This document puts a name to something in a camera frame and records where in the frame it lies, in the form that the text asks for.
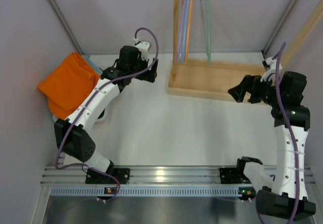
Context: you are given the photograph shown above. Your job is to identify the aluminium mounting rail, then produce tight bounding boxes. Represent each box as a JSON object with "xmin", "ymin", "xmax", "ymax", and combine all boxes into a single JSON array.
[{"xmin": 40, "ymin": 166, "xmax": 252, "ymax": 197}]

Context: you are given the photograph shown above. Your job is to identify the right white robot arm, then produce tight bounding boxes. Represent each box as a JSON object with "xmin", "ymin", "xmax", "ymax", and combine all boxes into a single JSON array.
[{"xmin": 228, "ymin": 71, "xmax": 316, "ymax": 223}]

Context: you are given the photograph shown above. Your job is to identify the orange plastic hanger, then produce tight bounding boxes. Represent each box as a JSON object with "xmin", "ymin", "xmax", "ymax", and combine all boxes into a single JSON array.
[{"xmin": 184, "ymin": 0, "xmax": 194, "ymax": 64}]

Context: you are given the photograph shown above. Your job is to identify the wooden clothes rack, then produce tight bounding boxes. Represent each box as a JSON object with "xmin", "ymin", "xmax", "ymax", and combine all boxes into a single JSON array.
[{"xmin": 168, "ymin": 0, "xmax": 322, "ymax": 101}]

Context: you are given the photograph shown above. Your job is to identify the light blue folded cloth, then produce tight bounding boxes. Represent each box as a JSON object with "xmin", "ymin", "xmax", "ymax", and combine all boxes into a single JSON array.
[{"xmin": 82, "ymin": 55, "xmax": 103, "ymax": 75}]

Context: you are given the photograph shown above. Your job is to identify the orange trousers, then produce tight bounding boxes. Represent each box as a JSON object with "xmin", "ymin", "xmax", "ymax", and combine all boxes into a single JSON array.
[{"xmin": 37, "ymin": 52, "xmax": 100, "ymax": 119}]

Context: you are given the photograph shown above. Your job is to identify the purple plastic hanger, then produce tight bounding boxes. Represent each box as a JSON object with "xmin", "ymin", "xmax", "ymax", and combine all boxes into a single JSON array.
[{"xmin": 176, "ymin": 0, "xmax": 186, "ymax": 62}]

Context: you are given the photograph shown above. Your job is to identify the green plastic hanger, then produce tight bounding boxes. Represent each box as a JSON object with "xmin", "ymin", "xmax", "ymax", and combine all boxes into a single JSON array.
[{"xmin": 200, "ymin": 0, "xmax": 211, "ymax": 65}]

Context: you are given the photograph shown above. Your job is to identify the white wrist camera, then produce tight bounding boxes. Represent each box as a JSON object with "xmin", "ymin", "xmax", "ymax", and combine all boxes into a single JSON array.
[
  {"xmin": 134, "ymin": 38, "xmax": 151, "ymax": 61},
  {"xmin": 260, "ymin": 55, "xmax": 278, "ymax": 82}
]

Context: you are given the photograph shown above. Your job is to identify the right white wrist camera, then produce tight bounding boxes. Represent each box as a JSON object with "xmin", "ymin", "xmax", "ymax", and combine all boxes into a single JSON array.
[{"xmin": 260, "ymin": 55, "xmax": 278, "ymax": 82}]

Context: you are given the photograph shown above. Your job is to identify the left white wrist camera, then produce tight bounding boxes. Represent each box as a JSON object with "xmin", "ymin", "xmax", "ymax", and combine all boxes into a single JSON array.
[{"xmin": 134, "ymin": 38, "xmax": 151, "ymax": 61}]

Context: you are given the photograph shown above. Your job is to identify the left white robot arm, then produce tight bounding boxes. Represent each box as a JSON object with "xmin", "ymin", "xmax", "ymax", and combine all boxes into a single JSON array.
[{"xmin": 54, "ymin": 41, "xmax": 158, "ymax": 177}]

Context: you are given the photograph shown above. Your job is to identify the blue plastic hanger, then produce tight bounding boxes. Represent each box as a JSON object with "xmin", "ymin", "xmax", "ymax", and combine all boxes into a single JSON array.
[{"xmin": 181, "ymin": 0, "xmax": 190, "ymax": 63}]

